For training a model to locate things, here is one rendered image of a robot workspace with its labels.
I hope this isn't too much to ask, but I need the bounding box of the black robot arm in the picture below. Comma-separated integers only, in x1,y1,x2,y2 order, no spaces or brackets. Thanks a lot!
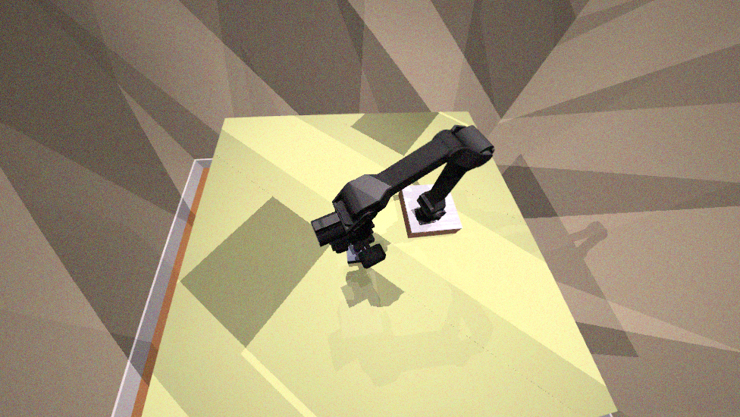
310,125,495,254

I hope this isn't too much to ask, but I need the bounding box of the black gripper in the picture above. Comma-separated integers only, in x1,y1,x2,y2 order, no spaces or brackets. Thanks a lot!
351,222,386,269

